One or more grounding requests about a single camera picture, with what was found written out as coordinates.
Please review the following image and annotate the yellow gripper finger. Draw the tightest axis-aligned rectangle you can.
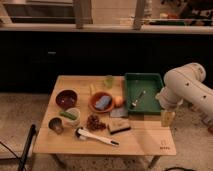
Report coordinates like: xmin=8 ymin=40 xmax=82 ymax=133
xmin=161 ymin=110 xmax=175 ymax=127

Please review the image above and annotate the brown board eraser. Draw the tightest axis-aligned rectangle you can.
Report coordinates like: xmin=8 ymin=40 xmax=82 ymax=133
xmin=108 ymin=119 xmax=131 ymax=135

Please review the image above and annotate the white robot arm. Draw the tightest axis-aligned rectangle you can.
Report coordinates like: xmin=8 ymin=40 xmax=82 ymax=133
xmin=156 ymin=63 xmax=213 ymax=127

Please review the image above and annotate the orange bowl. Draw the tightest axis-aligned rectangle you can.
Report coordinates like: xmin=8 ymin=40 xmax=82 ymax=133
xmin=88 ymin=91 xmax=114 ymax=113

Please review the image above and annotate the purple bowl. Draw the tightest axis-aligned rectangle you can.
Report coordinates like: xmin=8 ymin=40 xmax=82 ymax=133
xmin=55 ymin=90 xmax=78 ymax=110

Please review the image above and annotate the metal spoon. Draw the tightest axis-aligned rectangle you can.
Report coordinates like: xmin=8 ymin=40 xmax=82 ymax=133
xmin=131 ymin=90 xmax=146 ymax=108

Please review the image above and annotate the green plastic tray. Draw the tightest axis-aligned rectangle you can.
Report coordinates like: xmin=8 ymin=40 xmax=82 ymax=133
xmin=124 ymin=73 xmax=163 ymax=115

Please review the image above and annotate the orange fruit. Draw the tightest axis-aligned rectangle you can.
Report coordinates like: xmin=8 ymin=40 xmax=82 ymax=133
xmin=114 ymin=96 xmax=124 ymax=107

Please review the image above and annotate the blue sponge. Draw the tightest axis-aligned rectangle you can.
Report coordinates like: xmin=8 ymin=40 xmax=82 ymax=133
xmin=95 ymin=95 xmax=111 ymax=110

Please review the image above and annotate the green translucent cup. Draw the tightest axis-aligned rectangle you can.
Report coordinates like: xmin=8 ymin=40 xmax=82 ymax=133
xmin=104 ymin=75 xmax=114 ymax=89

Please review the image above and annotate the yellow banana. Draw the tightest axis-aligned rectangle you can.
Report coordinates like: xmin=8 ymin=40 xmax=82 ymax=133
xmin=89 ymin=84 xmax=96 ymax=95

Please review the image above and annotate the wooden table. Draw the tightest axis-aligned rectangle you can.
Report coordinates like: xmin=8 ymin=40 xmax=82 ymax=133
xmin=33 ymin=76 xmax=176 ymax=167

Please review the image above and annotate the white dish brush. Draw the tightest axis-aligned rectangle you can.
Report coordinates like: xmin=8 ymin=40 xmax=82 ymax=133
xmin=75 ymin=127 xmax=119 ymax=146

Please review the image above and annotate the white cup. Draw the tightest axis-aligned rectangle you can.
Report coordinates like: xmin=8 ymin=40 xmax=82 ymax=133
xmin=65 ymin=108 xmax=80 ymax=127

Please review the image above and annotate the green cucumber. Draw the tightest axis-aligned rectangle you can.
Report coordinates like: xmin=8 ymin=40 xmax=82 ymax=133
xmin=60 ymin=111 xmax=76 ymax=120

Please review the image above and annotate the small metal cup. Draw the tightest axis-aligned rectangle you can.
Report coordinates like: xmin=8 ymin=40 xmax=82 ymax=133
xmin=48 ymin=117 xmax=64 ymax=134

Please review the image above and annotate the black stand pole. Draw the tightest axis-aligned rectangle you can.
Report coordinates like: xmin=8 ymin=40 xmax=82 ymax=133
xmin=18 ymin=124 xmax=36 ymax=171

